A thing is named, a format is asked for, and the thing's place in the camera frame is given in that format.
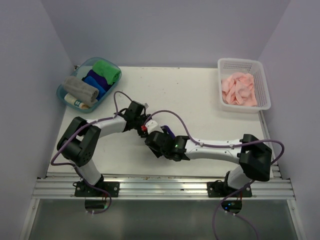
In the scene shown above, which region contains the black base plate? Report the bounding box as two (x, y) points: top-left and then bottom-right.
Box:
(206, 180), (253, 198)
(72, 181), (120, 198)

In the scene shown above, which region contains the aluminium mounting rail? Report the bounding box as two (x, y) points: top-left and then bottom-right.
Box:
(32, 174), (295, 200)

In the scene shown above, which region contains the green rolled towel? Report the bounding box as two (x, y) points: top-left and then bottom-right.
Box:
(92, 60), (122, 85)

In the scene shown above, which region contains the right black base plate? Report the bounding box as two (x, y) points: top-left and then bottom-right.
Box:
(206, 180), (253, 198)

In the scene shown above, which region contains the pink towel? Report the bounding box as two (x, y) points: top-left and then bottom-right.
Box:
(221, 72), (258, 107)

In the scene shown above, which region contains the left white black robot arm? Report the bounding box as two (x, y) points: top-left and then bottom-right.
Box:
(50, 101), (149, 197)

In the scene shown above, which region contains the beige patterned rolled towel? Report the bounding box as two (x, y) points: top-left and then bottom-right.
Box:
(64, 93), (90, 110)

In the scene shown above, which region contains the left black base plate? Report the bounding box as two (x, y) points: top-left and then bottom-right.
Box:
(72, 181), (120, 198)

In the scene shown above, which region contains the purple towel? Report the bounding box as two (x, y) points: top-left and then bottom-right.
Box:
(161, 125), (176, 140)
(86, 69), (112, 92)

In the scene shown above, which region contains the blue rolled towel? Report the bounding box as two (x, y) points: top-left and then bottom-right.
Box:
(82, 76), (106, 101)

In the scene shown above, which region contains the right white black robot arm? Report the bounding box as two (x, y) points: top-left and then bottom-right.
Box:
(144, 131), (272, 197)

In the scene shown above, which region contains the grey towel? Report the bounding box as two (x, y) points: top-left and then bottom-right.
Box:
(62, 76), (99, 107)

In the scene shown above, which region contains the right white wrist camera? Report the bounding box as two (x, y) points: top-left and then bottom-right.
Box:
(145, 120), (163, 134)

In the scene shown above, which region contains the white plastic basket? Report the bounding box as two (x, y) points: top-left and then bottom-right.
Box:
(217, 58), (271, 114)

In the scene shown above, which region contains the purple rolled towel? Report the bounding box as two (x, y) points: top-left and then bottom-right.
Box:
(86, 69), (112, 92)

